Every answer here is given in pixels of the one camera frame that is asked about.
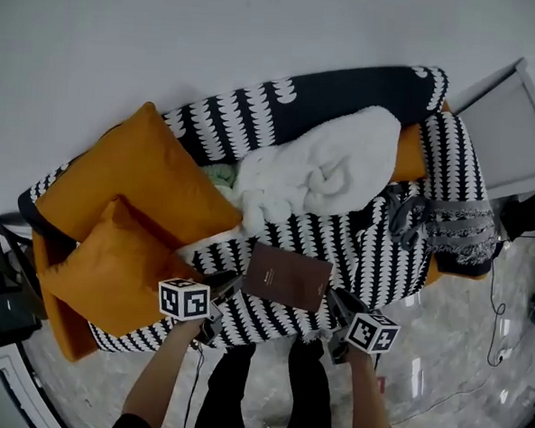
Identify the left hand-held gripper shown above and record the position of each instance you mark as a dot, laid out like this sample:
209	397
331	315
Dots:
183	299

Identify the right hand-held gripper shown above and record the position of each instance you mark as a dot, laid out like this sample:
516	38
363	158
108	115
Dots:
373	332

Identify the brown notebook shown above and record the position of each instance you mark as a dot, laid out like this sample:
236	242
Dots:
286	277

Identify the orange sofa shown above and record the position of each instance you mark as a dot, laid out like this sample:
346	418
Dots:
68	332

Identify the person's left forearm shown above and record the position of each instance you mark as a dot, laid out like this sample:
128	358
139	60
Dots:
163	369

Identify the person's right forearm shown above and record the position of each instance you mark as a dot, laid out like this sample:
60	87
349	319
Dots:
369	405

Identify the person's black trousers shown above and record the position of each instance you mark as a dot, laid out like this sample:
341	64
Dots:
225	387

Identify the orange cushion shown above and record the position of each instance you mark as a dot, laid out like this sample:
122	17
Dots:
152	170
119	272

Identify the grey knotted scarf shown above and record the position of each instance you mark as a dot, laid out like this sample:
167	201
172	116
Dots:
407	217

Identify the pale green cloth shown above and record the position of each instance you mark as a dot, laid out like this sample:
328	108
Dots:
220	176

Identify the grey fringed throw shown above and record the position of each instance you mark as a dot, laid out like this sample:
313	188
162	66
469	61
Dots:
461	229

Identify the white fluffy blanket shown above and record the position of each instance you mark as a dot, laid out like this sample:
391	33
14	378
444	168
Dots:
333	167

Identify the person's dark shirt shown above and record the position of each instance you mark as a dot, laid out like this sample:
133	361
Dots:
130	426

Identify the dark round chair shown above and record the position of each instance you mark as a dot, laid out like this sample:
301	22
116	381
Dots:
12	247

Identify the white vanity cabinet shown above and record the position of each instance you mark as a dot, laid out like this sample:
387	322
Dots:
511	137

